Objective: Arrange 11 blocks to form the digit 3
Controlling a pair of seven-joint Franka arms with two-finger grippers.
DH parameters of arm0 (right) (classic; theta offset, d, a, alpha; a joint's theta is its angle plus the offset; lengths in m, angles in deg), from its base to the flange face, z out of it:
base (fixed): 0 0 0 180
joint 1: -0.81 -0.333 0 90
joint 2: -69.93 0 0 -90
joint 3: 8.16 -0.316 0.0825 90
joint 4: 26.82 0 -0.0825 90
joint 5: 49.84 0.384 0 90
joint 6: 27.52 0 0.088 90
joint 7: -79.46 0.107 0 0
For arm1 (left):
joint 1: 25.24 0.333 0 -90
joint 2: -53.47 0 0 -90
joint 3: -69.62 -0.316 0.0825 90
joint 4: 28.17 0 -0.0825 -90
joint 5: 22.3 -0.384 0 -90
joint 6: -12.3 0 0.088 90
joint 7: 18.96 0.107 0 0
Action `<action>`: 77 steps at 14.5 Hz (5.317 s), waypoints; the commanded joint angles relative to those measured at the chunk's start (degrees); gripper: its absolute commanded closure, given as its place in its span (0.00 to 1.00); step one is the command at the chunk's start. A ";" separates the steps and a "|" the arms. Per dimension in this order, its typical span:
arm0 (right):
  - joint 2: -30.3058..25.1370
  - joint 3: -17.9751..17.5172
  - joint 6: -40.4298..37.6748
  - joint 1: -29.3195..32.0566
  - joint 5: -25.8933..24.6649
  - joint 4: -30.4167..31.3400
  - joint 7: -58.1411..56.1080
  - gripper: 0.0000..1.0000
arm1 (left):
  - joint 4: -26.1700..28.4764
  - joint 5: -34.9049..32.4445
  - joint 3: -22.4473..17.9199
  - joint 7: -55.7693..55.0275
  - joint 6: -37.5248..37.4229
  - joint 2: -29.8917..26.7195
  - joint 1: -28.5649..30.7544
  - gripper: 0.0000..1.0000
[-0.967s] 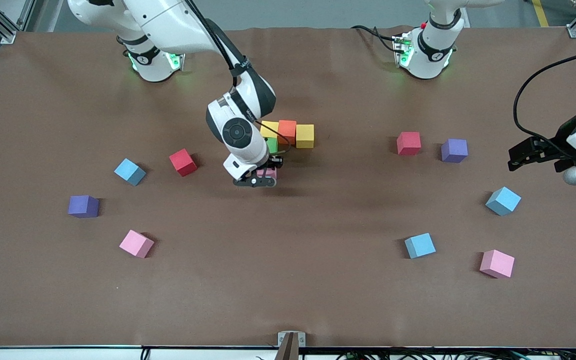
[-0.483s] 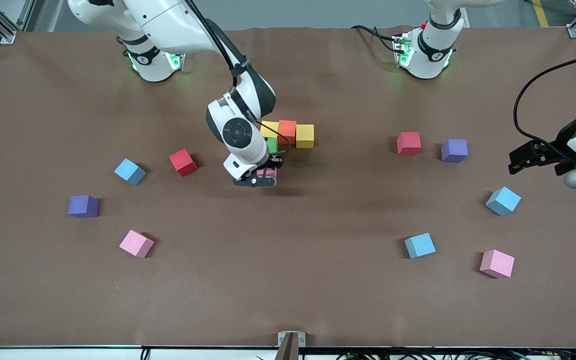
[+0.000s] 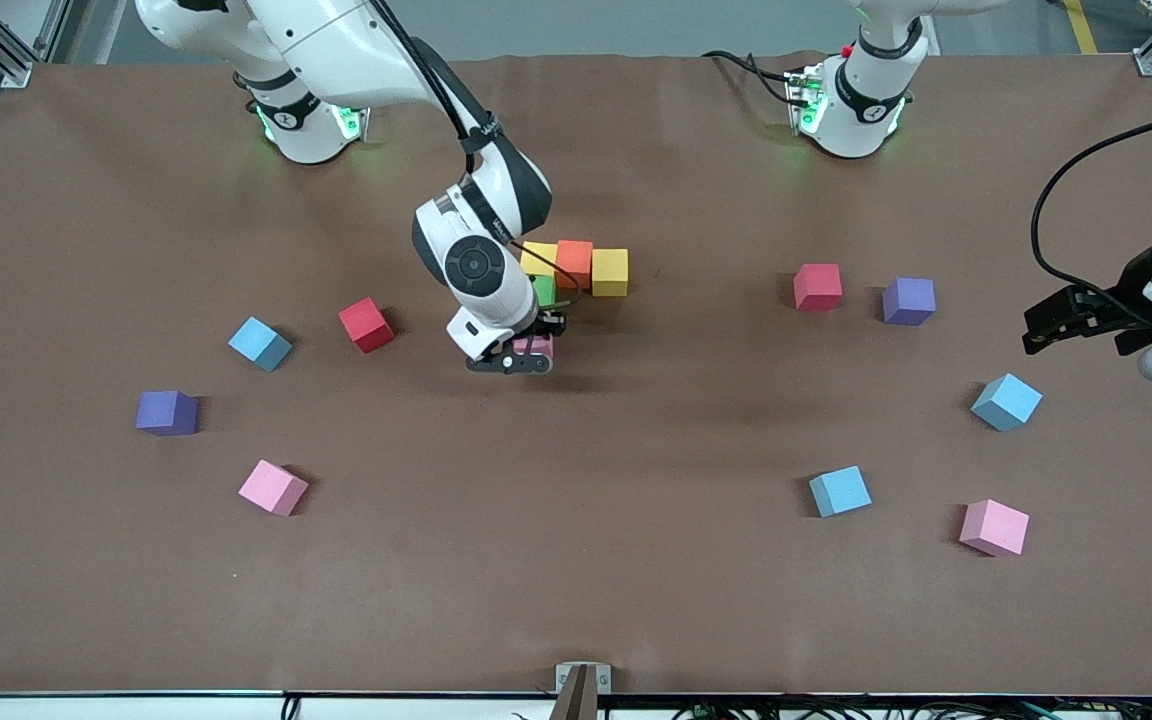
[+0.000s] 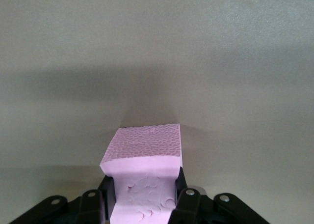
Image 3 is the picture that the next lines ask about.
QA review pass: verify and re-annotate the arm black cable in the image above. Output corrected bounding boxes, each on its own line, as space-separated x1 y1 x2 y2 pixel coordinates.
1030 105 1152 301
371 0 585 331

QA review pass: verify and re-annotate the metal table edge bracket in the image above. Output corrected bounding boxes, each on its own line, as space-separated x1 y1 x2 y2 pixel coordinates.
555 661 613 720

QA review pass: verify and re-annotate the light blue foam cube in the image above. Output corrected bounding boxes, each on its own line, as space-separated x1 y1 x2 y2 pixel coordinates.
970 372 1044 433
808 465 874 519
228 316 293 373

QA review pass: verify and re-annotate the violet foam cube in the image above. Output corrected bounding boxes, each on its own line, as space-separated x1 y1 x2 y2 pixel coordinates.
881 276 937 328

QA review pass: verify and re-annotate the dark purple foam cube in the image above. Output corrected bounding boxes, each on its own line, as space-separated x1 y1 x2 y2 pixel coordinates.
135 390 200 438

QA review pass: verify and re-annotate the rose red foam cube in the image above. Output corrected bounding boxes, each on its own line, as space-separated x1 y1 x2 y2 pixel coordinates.
792 263 844 312

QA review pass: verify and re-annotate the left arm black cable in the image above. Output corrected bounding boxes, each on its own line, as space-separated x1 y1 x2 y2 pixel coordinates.
1030 105 1152 301

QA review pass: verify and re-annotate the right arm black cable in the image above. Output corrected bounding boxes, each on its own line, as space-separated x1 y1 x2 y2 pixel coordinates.
371 0 585 331

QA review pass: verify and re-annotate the brown table mat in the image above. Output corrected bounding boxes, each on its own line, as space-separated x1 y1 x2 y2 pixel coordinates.
0 50 1152 698

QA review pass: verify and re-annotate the orange foam cube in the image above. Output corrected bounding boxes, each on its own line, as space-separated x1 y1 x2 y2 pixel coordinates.
555 239 595 291

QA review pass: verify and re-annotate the left arm base cable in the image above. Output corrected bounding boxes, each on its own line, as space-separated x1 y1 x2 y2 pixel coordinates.
701 48 799 103

